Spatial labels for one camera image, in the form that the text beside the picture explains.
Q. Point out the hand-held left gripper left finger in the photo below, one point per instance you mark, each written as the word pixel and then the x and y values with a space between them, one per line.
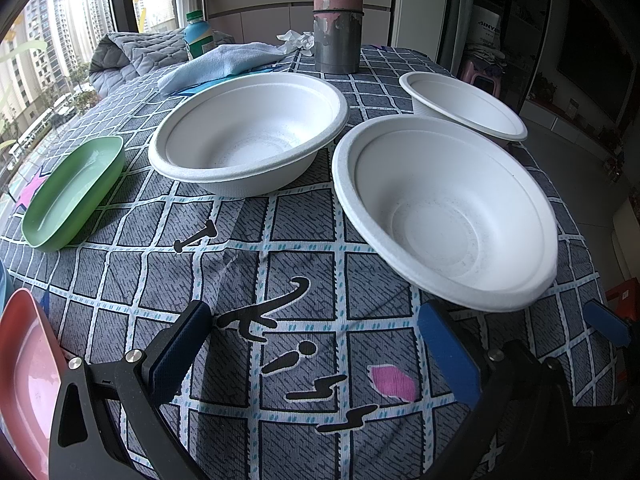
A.
pixel 180 350

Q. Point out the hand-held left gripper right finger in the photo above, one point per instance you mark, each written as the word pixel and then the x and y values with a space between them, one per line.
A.
pixel 447 355

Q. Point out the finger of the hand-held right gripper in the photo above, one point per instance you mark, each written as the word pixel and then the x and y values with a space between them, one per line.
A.
pixel 607 322

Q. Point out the large white paper bowl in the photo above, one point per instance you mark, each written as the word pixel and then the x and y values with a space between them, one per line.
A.
pixel 445 210
pixel 247 130

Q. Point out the red plastic plate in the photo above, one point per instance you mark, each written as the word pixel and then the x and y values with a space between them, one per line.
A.
pixel 25 360

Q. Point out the green plastic plate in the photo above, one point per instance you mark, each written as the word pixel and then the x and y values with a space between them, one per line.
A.
pixel 70 195

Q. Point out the small white paper bowl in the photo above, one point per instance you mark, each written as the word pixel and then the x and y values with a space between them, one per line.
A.
pixel 465 105

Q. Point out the red plastic stool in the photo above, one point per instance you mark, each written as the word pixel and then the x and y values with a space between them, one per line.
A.
pixel 625 300

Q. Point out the grey checkered star tablecloth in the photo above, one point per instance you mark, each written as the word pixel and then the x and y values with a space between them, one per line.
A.
pixel 300 270

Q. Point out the light blue plastic plate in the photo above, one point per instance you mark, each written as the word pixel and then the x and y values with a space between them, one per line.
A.
pixel 4 282

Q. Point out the black television screen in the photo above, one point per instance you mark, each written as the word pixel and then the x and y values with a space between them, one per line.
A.
pixel 595 60

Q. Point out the pink plastic stool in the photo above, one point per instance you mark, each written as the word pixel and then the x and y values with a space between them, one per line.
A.
pixel 480 77

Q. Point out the light blue towel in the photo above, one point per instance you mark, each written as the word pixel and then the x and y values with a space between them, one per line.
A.
pixel 220 62

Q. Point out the grey quilted blanket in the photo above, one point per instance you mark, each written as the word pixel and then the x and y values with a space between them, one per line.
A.
pixel 130 55

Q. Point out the green-capped plastic bottle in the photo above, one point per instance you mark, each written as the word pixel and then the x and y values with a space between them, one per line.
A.
pixel 199 40

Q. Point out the white shopping bag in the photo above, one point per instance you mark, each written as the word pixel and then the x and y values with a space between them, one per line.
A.
pixel 486 27

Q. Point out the crumpled white tissue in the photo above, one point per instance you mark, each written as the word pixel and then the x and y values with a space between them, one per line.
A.
pixel 297 42

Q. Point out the white cabinet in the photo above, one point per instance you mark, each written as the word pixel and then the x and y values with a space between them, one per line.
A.
pixel 260 10

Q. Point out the metal cylinder with pink paint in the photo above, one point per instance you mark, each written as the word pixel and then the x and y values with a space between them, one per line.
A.
pixel 337 20

